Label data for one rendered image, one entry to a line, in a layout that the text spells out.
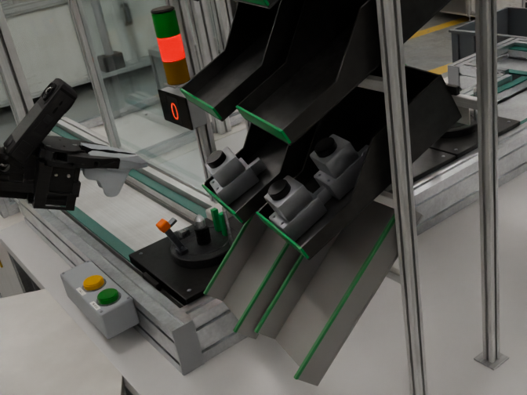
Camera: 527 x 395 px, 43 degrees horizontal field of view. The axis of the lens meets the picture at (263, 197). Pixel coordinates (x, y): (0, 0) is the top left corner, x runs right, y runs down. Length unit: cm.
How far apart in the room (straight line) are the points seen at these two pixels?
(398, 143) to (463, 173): 77
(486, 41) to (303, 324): 47
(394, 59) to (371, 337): 60
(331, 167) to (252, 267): 31
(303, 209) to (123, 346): 60
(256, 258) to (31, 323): 59
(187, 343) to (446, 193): 69
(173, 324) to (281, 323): 23
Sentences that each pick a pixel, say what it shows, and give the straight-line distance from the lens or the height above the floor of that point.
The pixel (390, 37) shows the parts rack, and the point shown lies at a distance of 79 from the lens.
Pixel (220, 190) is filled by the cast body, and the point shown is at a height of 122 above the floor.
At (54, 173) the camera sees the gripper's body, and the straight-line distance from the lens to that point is 90.
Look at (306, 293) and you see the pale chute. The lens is 104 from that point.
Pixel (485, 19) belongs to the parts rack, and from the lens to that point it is 92.
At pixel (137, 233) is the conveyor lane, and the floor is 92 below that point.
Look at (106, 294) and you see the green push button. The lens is 132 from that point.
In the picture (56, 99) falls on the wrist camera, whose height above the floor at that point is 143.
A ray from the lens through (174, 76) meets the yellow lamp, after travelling 144.
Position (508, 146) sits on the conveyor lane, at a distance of 171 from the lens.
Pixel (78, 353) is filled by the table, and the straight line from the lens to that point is 139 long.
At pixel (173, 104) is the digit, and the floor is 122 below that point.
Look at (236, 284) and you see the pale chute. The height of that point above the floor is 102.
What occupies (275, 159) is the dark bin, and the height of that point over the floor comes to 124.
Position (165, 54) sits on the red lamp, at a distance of 143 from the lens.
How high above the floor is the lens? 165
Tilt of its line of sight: 26 degrees down
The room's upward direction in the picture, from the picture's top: 10 degrees counter-clockwise
